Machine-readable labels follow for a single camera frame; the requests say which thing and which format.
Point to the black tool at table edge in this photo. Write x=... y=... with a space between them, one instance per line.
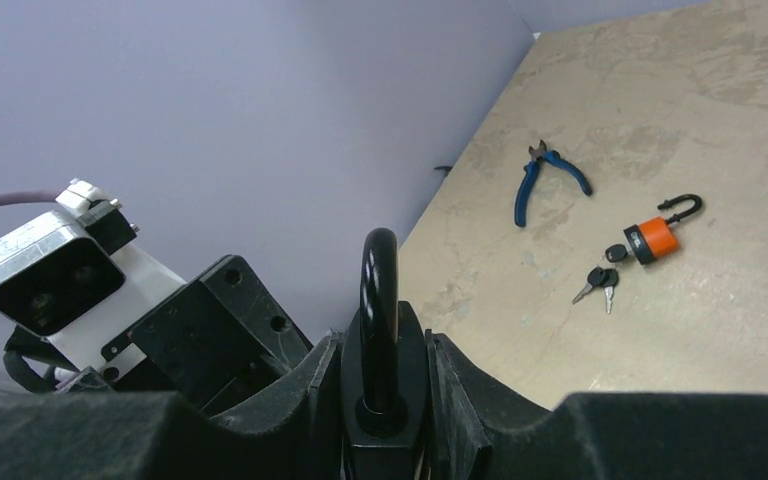
x=444 y=169

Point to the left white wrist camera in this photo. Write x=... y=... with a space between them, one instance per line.
x=75 y=276

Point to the black key bunch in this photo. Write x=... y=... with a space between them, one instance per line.
x=604 y=278

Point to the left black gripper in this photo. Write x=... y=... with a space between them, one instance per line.
x=217 y=341

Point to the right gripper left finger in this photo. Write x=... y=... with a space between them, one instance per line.
x=292 y=429

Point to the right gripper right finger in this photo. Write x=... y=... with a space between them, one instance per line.
x=473 y=418

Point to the orange black padlock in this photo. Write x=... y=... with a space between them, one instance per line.
x=652 y=240

